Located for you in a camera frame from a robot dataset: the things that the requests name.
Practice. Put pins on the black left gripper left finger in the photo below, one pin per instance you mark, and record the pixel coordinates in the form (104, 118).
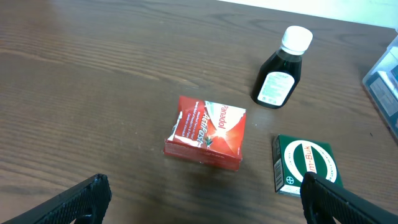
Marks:
(86, 202)

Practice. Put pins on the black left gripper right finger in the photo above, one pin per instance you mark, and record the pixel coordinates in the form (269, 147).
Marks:
(325, 202)

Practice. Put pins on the clear plastic container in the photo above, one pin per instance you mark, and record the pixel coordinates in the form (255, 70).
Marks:
(380, 84)

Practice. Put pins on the green round-logo box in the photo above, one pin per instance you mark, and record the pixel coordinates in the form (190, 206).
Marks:
(294, 157)

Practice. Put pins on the red Panadol box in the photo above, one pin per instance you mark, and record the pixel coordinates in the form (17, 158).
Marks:
(208, 132)

